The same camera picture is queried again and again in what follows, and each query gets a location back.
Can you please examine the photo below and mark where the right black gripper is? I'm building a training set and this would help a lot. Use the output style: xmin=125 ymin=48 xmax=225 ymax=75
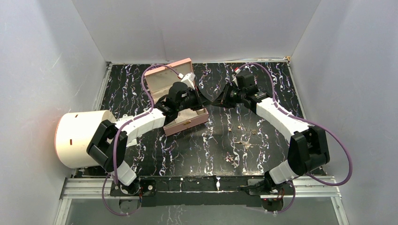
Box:
xmin=212 ymin=82 xmax=245 ymax=109

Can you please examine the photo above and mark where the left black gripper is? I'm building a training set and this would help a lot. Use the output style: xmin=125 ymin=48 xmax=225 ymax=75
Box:
xmin=177 ymin=87 xmax=212 ymax=113

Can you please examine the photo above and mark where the pink jewelry box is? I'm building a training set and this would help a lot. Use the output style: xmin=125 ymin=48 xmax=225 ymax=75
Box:
xmin=145 ymin=58 xmax=209 ymax=136

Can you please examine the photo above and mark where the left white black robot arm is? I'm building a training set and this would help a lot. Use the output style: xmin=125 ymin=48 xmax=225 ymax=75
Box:
xmin=86 ymin=82 xmax=211 ymax=195

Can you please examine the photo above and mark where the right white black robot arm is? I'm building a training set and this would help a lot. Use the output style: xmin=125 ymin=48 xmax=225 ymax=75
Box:
xmin=212 ymin=71 xmax=330 ymax=194

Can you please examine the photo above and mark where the gold pendant jewelry cluster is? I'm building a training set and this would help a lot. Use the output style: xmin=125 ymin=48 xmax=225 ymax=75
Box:
xmin=225 ymin=155 xmax=239 ymax=168

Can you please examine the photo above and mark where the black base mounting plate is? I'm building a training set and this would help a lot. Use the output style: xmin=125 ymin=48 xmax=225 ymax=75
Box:
xmin=110 ymin=175 xmax=294 ymax=211

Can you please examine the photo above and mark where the white cylindrical bucket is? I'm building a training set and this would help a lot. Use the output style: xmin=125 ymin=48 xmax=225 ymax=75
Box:
xmin=54 ymin=110 xmax=116 ymax=169

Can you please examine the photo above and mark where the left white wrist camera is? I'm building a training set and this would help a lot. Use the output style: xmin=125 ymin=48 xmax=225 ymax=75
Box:
xmin=177 ymin=72 xmax=195 ymax=89

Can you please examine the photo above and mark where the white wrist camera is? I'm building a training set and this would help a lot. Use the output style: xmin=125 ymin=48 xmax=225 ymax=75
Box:
xmin=234 ymin=68 xmax=241 ymax=75
xmin=177 ymin=72 xmax=195 ymax=89

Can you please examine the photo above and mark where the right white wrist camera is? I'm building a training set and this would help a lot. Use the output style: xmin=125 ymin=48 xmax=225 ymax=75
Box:
xmin=234 ymin=68 xmax=241 ymax=75

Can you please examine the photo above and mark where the tangled gold necklace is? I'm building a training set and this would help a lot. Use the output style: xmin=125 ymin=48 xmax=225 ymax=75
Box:
xmin=234 ymin=139 xmax=258 ymax=150

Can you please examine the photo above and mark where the aluminium frame rail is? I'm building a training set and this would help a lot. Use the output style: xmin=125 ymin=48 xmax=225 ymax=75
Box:
xmin=54 ymin=176 xmax=348 ymax=225

